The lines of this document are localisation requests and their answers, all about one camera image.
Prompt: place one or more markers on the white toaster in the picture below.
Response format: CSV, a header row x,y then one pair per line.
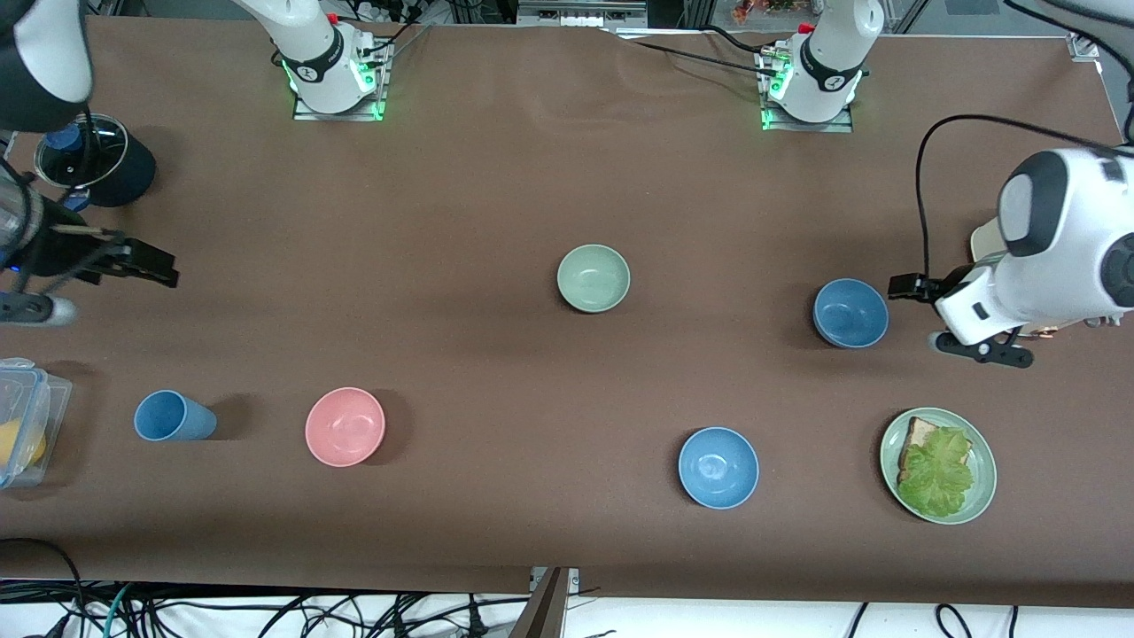
x,y
985,241

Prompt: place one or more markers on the blue cup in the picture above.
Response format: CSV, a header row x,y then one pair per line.
x,y
173,416

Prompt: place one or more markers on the blue bowl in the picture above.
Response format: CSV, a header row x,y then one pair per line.
x,y
850,313
718,468

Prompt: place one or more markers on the pale green bowl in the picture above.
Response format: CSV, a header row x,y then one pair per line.
x,y
594,279

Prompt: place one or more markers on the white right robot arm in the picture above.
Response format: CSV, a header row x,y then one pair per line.
x,y
310,53

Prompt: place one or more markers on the aluminium frame profile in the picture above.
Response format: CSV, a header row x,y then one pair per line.
x,y
1083,46

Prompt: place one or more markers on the pink bowl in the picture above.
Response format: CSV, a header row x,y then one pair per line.
x,y
345,427

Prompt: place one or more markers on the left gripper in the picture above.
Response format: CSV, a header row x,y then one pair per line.
x,y
937,288

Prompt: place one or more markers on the clear container with blue lid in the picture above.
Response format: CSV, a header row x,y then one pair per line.
x,y
53,399

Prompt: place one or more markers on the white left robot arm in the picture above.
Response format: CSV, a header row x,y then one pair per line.
x,y
1063,230

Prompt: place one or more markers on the yellow fruit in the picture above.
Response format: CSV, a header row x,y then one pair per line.
x,y
18,443

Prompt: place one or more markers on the glass lid with blue knob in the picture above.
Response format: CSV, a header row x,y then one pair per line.
x,y
106,159

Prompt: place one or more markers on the green lettuce leaf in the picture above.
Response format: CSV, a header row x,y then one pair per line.
x,y
939,478

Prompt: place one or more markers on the aluminium post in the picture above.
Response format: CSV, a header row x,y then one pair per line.
x,y
547,611

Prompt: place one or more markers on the pale green plate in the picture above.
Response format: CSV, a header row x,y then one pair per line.
x,y
985,478

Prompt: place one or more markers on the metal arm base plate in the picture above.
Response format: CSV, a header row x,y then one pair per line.
x,y
379,106
837,128

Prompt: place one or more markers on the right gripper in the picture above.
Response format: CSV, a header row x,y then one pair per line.
x,y
62,252

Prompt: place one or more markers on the bread slice with dark crust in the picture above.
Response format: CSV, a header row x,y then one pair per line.
x,y
920,432

